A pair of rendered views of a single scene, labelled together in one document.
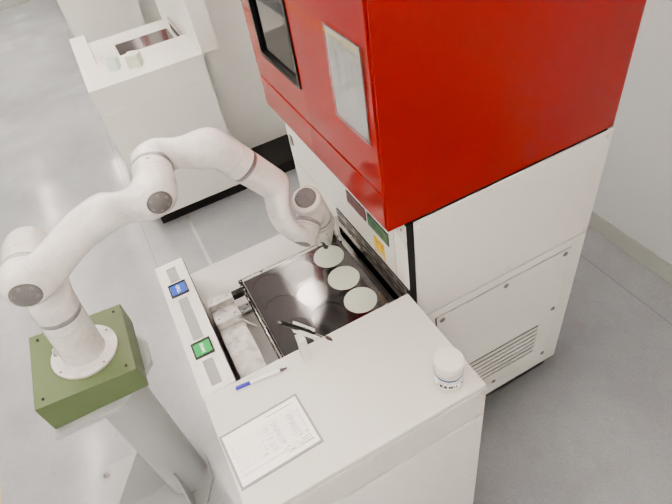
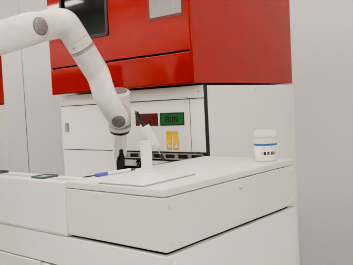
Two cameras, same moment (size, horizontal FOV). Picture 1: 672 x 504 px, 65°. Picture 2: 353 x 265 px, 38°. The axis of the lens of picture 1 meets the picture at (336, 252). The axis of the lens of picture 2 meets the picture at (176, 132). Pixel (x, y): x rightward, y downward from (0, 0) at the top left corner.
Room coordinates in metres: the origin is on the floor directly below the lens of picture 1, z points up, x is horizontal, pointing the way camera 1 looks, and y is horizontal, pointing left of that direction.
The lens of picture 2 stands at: (-0.56, 0.83, 1.15)
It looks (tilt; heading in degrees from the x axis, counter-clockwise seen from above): 3 degrees down; 329
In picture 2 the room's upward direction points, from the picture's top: 3 degrees counter-clockwise
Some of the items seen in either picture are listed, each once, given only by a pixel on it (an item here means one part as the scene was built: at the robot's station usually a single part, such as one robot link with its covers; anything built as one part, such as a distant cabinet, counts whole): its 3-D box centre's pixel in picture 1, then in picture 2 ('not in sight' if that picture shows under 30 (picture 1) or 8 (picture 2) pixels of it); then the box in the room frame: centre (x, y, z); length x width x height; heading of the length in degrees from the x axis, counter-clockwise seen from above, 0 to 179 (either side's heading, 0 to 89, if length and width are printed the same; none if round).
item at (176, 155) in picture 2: (368, 247); (158, 155); (1.17, -0.10, 0.96); 0.44 x 0.01 x 0.02; 19
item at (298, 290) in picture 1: (313, 293); not in sight; (1.09, 0.09, 0.90); 0.34 x 0.34 x 0.01; 19
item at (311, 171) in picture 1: (342, 202); (126, 139); (1.34, -0.05, 1.02); 0.82 x 0.03 x 0.40; 19
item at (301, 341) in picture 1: (307, 338); (149, 145); (0.82, 0.12, 1.03); 0.06 x 0.04 x 0.13; 109
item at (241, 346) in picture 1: (239, 341); not in sight; (0.98, 0.34, 0.87); 0.36 x 0.08 x 0.03; 19
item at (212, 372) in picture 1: (198, 332); (21, 197); (1.03, 0.46, 0.89); 0.55 x 0.09 x 0.14; 19
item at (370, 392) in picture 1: (344, 405); (190, 193); (0.69, 0.06, 0.89); 0.62 x 0.35 x 0.14; 109
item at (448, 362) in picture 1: (448, 369); (265, 145); (0.66, -0.21, 1.01); 0.07 x 0.07 x 0.10
